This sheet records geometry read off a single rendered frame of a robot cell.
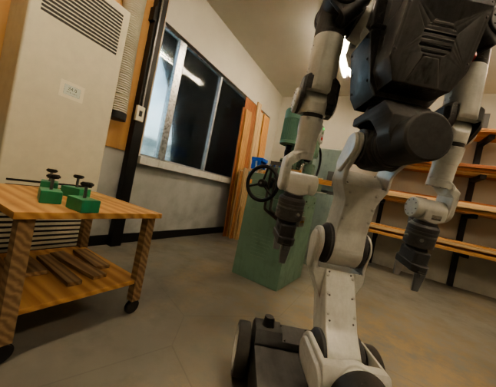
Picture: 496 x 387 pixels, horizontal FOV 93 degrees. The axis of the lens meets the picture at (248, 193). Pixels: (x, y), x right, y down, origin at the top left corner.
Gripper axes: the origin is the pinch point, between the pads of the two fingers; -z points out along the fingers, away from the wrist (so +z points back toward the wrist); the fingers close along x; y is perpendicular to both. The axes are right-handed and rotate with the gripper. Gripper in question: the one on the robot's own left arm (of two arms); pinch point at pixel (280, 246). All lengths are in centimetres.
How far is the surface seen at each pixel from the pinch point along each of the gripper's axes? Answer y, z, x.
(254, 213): -7, -23, 118
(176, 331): 32, -62, 25
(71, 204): 79, -4, 17
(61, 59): 130, 58, 84
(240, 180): 1, -17, 264
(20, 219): 84, -5, 1
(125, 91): 112, 53, 128
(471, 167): -269, 62, 196
